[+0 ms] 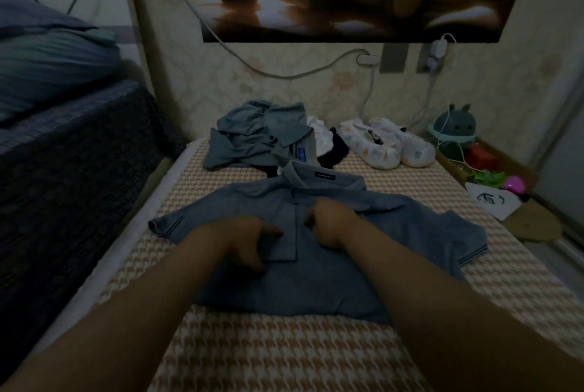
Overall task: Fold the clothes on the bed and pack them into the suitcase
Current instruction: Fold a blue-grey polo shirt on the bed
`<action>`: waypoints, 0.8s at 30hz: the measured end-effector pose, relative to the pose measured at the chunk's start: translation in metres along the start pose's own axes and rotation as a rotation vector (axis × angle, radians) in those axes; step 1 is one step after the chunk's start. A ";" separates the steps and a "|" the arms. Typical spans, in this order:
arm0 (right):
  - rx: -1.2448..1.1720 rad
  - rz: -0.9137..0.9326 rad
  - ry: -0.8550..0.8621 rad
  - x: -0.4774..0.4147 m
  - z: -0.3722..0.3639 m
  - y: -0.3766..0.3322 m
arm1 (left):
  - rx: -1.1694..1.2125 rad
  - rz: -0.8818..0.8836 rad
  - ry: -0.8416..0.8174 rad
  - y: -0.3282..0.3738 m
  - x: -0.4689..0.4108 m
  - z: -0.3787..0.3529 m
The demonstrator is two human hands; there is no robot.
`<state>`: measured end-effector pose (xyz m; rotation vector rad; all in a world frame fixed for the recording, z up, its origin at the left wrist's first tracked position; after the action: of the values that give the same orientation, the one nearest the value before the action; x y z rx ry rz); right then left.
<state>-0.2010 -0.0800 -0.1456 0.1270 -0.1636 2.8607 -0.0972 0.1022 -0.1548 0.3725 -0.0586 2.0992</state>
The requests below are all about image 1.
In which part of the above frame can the person's left hand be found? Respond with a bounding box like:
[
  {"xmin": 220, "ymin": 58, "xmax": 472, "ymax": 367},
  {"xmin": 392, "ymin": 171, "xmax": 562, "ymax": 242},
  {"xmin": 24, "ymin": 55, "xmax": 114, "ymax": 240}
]
[{"xmin": 205, "ymin": 216, "xmax": 286, "ymax": 272}]

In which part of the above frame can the person's right hand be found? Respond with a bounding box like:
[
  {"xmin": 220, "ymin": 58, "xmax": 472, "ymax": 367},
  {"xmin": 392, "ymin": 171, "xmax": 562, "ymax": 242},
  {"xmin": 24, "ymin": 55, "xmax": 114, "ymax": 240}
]
[{"xmin": 303, "ymin": 197, "xmax": 364, "ymax": 252}]

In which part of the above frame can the blue polo shirt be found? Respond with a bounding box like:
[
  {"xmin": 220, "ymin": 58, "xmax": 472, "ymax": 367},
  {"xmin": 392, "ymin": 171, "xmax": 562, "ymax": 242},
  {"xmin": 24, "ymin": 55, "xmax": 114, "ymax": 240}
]
[{"xmin": 148, "ymin": 161, "xmax": 489, "ymax": 324}]

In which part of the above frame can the black garment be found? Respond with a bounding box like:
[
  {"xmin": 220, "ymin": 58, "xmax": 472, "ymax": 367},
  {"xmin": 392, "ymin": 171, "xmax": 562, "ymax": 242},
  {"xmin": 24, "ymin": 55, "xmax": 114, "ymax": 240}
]
[{"xmin": 265, "ymin": 127, "xmax": 350, "ymax": 179}]

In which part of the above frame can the white polo shirt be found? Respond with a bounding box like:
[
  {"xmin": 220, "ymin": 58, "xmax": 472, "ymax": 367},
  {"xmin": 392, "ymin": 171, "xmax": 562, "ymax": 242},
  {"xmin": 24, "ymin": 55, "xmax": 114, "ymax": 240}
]
[{"xmin": 305, "ymin": 116, "xmax": 334, "ymax": 162}]

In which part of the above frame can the person's left forearm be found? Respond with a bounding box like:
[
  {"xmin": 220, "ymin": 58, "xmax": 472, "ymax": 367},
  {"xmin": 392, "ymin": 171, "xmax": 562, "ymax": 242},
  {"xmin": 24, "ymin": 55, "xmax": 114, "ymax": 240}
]
[{"xmin": 0, "ymin": 227, "xmax": 240, "ymax": 392}]

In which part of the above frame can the person's right forearm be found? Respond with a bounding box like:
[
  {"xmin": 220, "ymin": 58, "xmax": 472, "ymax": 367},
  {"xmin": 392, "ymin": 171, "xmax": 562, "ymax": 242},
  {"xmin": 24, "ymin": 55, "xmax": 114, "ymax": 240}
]
[{"xmin": 339, "ymin": 216, "xmax": 584, "ymax": 392}]

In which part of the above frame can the teal round bunny lamp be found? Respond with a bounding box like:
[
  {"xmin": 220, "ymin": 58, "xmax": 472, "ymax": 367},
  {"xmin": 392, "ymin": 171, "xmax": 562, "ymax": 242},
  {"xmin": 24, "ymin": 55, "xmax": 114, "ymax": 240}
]
[{"xmin": 429, "ymin": 102, "xmax": 478, "ymax": 146}]

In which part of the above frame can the white printed card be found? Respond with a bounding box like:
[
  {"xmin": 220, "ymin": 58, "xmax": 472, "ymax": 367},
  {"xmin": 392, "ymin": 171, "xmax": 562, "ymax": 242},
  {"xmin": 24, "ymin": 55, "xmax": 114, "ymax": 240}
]
[{"xmin": 465, "ymin": 182, "xmax": 522, "ymax": 221}]

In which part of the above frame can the green toy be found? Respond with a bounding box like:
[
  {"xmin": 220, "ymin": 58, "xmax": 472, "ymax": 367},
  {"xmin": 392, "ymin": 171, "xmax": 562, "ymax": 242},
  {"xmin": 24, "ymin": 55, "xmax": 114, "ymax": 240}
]
[{"xmin": 471, "ymin": 169, "xmax": 506, "ymax": 188}]

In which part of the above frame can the red toy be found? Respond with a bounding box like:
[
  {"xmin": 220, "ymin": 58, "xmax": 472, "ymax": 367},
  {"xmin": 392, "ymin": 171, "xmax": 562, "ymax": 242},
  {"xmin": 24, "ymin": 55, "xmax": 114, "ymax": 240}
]
[{"xmin": 467, "ymin": 144, "xmax": 500, "ymax": 171}]

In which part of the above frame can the dark patterned bed cover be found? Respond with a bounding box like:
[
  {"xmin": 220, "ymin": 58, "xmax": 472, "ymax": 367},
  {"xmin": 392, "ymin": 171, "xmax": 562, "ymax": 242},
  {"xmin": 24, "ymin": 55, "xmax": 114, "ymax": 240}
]
[{"xmin": 0, "ymin": 77, "xmax": 179, "ymax": 379}]

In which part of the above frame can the pink ball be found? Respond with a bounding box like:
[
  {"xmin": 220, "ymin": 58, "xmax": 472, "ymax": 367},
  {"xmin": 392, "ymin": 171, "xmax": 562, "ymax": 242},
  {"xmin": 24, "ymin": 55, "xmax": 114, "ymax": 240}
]
[{"xmin": 504, "ymin": 175, "xmax": 527, "ymax": 195}]

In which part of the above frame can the white charger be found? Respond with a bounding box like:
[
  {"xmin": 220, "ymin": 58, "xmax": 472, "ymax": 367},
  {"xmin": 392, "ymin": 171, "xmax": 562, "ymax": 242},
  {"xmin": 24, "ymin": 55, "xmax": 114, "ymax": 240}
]
[{"xmin": 428, "ymin": 36, "xmax": 451, "ymax": 71}]

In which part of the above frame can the wooden bedside tray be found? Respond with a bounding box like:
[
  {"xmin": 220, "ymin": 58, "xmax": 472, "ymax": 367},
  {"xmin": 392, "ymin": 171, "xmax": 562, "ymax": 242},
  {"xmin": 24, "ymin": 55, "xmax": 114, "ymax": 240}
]
[{"xmin": 436, "ymin": 143, "xmax": 562, "ymax": 242}]

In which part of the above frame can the grey sliding door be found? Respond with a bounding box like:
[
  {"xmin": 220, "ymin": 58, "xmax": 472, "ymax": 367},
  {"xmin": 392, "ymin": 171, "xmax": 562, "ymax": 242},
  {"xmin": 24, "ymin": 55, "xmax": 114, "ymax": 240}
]
[{"xmin": 529, "ymin": 68, "xmax": 584, "ymax": 261}]

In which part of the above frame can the grey-green pillow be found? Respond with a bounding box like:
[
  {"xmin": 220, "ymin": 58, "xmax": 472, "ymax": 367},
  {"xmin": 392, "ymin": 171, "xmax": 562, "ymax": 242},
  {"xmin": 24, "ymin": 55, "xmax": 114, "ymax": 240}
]
[{"xmin": 0, "ymin": 29, "xmax": 122, "ymax": 126}]

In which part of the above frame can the blue pillow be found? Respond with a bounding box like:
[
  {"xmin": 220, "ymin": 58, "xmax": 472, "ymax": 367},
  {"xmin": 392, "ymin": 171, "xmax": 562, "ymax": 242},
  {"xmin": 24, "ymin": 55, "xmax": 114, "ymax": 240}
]
[{"xmin": 0, "ymin": 0, "xmax": 97, "ymax": 37}]

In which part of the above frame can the thin white charger cable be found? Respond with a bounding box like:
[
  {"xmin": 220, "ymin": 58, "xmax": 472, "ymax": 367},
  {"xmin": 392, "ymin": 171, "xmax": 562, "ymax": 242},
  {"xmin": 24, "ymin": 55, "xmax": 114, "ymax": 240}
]
[{"xmin": 406, "ymin": 70, "xmax": 448, "ymax": 130}]

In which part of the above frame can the long white cable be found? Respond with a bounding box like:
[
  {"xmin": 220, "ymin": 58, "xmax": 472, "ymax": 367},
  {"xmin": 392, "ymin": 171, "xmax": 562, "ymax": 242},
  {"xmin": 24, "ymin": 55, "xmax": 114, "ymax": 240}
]
[{"xmin": 150, "ymin": 0, "xmax": 375, "ymax": 80}]

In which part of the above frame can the grey wall socket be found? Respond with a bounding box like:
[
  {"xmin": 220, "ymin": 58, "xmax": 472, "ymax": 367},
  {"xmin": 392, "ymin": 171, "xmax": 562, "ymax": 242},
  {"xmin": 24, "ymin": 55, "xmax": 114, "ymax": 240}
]
[{"xmin": 380, "ymin": 43, "xmax": 408, "ymax": 75}]

